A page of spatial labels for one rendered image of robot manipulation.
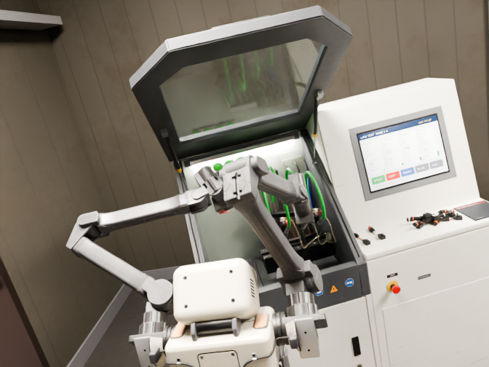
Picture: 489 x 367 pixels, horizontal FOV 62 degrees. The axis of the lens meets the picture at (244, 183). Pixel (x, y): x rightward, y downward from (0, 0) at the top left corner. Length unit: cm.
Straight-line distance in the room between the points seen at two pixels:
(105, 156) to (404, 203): 262
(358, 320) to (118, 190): 259
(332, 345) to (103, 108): 267
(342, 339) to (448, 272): 56
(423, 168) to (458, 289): 57
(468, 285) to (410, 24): 203
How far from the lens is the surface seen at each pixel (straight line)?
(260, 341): 106
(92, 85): 374
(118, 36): 362
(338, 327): 195
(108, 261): 138
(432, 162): 215
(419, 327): 213
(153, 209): 142
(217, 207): 151
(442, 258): 201
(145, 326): 125
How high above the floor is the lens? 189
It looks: 17 degrees down
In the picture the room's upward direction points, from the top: 13 degrees counter-clockwise
